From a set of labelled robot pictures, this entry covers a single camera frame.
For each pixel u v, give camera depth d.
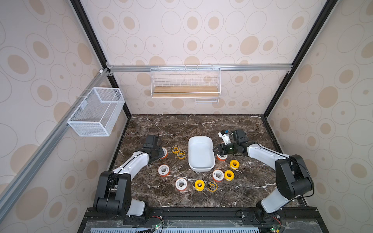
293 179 0.46
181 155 0.96
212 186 0.83
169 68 1.59
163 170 0.89
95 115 1.08
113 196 0.43
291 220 0.72
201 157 0.95
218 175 0.87
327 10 0.69
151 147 0.71
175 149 0.99
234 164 0.91
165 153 0.90
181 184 0.84
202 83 1.00
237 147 0.73
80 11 0.69
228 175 0.87
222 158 0.94
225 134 0.83
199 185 0.84
